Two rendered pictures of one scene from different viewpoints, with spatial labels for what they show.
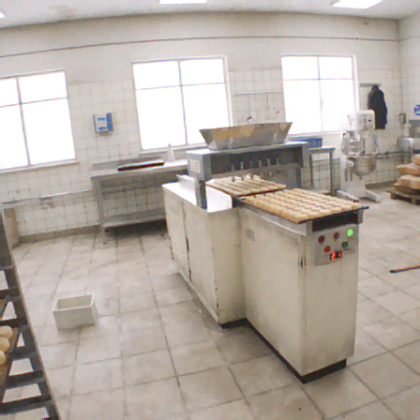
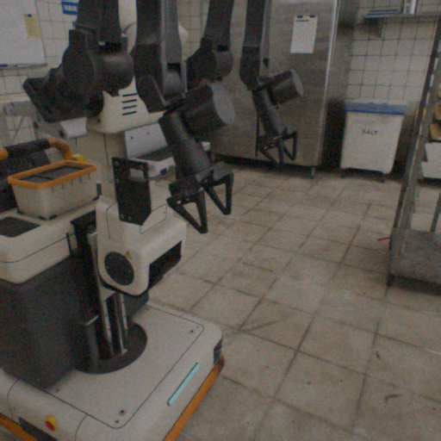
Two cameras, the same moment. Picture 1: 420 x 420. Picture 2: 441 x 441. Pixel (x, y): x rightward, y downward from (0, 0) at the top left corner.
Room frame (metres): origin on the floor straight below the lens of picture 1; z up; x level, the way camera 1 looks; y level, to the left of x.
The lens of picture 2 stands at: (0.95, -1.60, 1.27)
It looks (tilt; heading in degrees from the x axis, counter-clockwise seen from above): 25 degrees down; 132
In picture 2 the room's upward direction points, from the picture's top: straight up
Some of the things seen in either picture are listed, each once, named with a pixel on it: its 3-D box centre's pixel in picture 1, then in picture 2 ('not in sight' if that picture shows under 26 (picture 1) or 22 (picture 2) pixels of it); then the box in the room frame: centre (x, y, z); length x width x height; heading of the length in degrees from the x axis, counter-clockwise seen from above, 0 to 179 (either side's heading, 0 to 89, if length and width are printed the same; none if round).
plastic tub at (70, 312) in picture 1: (75, 311); not in sight; (2.44, 1.09, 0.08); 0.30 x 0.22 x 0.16; 101
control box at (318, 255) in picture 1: (334, 244); not in sight; (1.53, -0.54, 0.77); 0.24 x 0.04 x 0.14; 108
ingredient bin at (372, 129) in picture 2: not in sight; (371, 139); (-0.57, 2.55, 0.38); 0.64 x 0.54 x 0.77; 106
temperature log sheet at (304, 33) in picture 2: not in sight; (303, 34); (-1.10, 1.85, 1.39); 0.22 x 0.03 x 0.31; 13
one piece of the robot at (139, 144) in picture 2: not in sight; (160, 167); (0.20, -1.00, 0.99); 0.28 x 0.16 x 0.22; 104
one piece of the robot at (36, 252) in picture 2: not in sight; (77, 267); (-0.17, -1.09, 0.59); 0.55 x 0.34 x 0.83; 104
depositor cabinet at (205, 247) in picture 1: (229, 240); not in sight; (2.81, -0.13, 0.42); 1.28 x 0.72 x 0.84; 18
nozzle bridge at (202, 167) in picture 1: (248, 172); not in sight; (2.36, -0.28, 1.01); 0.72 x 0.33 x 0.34; 108
